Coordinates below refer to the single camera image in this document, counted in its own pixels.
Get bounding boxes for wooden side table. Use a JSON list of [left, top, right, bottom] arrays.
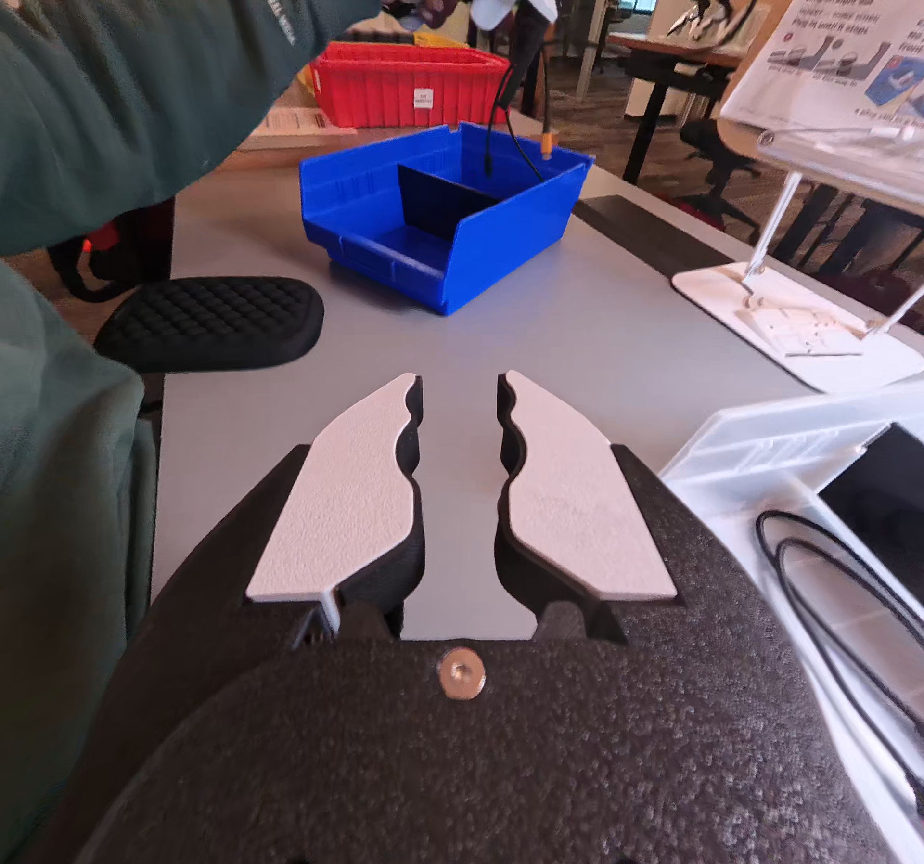
[[610, 30, 748, 186]]

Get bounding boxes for shiny metal tools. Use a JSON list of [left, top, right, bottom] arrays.
[[666, 0, 732, 38]]

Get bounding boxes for blue plastic bin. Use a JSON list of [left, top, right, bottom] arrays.
[[298, 122, 596, 318]]

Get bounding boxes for person's green sweatshirt torso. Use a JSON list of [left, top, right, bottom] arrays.
[[0, 261, 156, 858]]

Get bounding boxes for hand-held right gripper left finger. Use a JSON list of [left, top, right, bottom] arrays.
[[245, 372, 427, 643]]

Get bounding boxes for clear plastic bin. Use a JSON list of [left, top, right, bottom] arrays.
[[660, 376, 924, 858]]

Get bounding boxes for black office chair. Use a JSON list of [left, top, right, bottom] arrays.
[[679, 119, 762, 226]]

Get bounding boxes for black chair armrest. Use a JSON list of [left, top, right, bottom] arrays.
[[94, 275, 326, 374]]

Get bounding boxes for person's left forearm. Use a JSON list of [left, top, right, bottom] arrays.
[[0, 0, 384, 258]]

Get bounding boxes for black divider of clear bin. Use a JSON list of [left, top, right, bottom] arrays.
[[819, 422, 924, 562]]

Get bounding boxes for flat cardboard box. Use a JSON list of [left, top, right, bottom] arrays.
[[238, 104, 359, 154]]

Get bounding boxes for orange-plug braided USB cable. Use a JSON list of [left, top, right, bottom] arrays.
[[754, 510, 924, 803], [482, 59, 560, 182]]

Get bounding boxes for black divider of blue bin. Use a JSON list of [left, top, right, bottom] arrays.
[[397, 164, 502, 244]]

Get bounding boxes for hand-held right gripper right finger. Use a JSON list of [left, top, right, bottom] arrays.
[[494, 369, 680, 647]]

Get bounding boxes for red plastic bin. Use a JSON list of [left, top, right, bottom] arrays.
[[309, 41, 512, 130]]

